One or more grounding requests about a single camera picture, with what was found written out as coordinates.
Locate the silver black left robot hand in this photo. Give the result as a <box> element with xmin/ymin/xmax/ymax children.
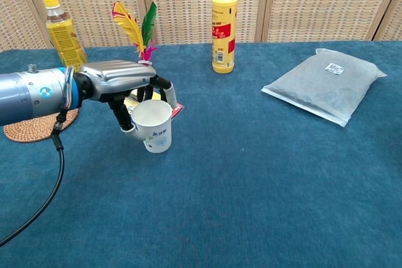
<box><xmin>75</xmin><ymin>60</ymin><xmax>178</xmax><ymax>142</ymax></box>

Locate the small white paper cup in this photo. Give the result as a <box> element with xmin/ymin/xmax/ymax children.
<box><xmin>131</xmin><ymin>99</ymin><xmax>173</xmax><ymax>154</ymax></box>

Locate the round woven rattan coaster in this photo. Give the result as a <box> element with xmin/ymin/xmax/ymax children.
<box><xmin>3</xmin><ymin>107</ymin><xmax>80</xmax><ymax>143</ymax></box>

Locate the colourful feather shuttlecock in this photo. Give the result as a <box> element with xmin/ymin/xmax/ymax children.
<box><xmin>112</xmin><ymin>0</ymin><xmax>159</xmax><ymax>67</ymax></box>

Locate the tea bottle with yellow label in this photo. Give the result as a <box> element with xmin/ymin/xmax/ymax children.
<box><xmin>41</xmin><ymin>0</ymin><xmax>89</xmax><ymax>70</ymax></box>

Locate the yellow bottle with green cap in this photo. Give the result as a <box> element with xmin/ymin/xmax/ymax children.
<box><xmin>211</xmin><ymin>0</ymin><xmax>239</xmax><ymax>74</ymax></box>

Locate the blue tablecloth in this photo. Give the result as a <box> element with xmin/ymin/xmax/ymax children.
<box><xmin>0</xmin><ymin>40</ymin><xmax>402</xmax><ymax>268</ymax></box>

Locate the woven wooden folding screen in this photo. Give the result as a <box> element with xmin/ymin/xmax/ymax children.
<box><xmin>0</xmin><ymin>0</ymin><xmax>402</xmax><ymax>53</ymax></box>

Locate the grey plastic-wrapped package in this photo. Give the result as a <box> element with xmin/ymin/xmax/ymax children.
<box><xmin>261</xmin><ymin>48</ymin><xmax>388</xmax><ymax>128</ymax></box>

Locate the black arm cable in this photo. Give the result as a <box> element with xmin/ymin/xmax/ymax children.
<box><xmin>0</xmin><ymin>104</ymin><xmax>69</xmax><ymax>247</ymax></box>

